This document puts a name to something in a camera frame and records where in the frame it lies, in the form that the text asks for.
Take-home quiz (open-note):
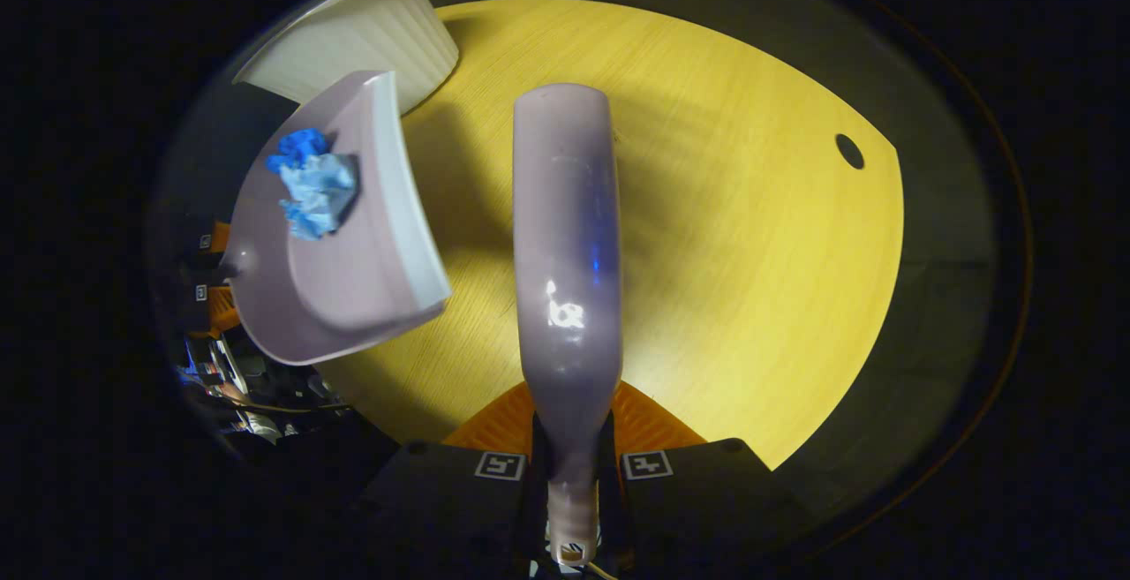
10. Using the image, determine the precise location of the pink small broom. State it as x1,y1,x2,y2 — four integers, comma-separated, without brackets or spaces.
512,82,625,568

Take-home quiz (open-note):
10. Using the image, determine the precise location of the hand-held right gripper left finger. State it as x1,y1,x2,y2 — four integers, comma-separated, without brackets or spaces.
349,380,553,580

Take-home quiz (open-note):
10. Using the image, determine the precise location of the dark equipment with cables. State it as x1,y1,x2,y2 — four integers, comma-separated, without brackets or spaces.
177,333,354,444

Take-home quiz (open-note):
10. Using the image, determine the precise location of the dark blue paper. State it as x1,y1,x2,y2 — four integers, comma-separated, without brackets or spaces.
266,127,332,177

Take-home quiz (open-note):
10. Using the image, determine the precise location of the light blue paper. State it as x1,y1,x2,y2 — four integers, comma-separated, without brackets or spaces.
278,153,360,241

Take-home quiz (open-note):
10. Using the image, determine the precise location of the pink dustpan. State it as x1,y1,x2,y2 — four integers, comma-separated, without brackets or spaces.
221,70,453,366

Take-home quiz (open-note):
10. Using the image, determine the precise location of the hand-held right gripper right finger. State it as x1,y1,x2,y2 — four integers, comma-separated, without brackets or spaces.
596,380,804,580

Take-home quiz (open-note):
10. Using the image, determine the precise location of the white ribbed garbage bin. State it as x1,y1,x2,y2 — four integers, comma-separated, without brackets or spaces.
232,0,461,117

